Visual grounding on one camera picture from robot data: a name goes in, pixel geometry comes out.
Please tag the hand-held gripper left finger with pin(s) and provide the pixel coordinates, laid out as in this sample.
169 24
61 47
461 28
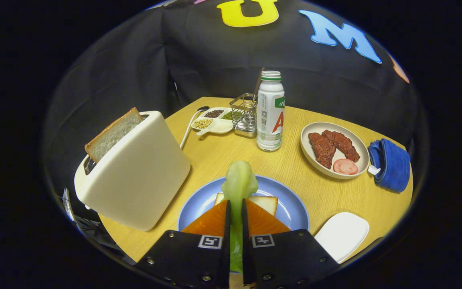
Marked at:
228 228

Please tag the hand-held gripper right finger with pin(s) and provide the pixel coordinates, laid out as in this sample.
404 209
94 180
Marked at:
244 228

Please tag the green lettuce leaf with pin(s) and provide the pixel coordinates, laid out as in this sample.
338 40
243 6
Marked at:
239 184

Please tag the toasted bread slice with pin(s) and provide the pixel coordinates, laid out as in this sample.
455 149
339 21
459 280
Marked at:
112 134

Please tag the white bread slice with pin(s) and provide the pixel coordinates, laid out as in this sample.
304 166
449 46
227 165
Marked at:
267 202

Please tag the blue plate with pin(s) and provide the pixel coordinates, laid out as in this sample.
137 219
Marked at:
287 200

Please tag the small white plate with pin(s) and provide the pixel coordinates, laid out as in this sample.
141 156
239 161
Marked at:
341 237

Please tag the beige plate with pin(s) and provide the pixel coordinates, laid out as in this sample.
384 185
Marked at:
309 154

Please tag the white divided dish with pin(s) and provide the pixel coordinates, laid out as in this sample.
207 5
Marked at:
219 127

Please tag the cream toaster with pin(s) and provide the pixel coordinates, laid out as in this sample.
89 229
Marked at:
134 180

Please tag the brown meat piece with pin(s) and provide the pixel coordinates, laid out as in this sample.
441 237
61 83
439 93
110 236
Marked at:
322 150
345 145

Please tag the white drink bottle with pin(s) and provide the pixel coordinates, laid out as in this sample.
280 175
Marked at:
270 120

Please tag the pink ham slice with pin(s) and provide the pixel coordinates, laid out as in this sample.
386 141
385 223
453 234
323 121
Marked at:
345 167

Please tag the black round table grommet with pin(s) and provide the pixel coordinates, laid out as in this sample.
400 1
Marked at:
203 108

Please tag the blue folded towel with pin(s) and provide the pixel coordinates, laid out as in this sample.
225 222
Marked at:
393 164

